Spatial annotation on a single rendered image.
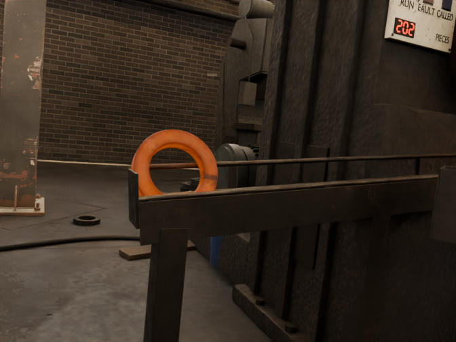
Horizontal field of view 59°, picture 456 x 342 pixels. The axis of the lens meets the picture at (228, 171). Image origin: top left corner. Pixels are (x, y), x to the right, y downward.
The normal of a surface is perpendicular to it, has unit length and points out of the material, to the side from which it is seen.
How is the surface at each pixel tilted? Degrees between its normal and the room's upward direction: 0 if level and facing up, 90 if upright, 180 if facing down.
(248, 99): 90
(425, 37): 90
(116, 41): 90
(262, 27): 90
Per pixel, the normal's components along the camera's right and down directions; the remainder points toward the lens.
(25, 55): 0.41, 0.13
